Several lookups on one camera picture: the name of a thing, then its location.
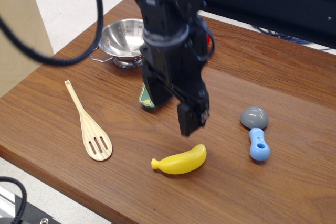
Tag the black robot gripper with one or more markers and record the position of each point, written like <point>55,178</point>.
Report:
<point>173,65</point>

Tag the yellow toy banana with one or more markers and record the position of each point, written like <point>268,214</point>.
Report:
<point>182,163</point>

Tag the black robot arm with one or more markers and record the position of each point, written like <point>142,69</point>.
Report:
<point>168,14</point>

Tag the stainless steel colander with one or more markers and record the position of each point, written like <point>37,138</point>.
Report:
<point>121,41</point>

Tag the green toy pepper half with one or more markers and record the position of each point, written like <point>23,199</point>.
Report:
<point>145,99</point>

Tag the red toy tomato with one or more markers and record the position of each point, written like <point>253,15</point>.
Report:
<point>208,40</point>

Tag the grey and blue toy scoop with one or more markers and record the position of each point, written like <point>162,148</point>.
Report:
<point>256,119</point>

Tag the wooden slotted spatula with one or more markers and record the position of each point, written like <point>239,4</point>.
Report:
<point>95,139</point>

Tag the light wooden panel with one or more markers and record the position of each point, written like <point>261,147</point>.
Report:
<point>24,19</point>

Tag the aluminium and black base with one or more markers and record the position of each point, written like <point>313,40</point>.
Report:
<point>10,204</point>

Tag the black metal rail frame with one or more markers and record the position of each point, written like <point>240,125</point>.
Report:
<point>311,20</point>

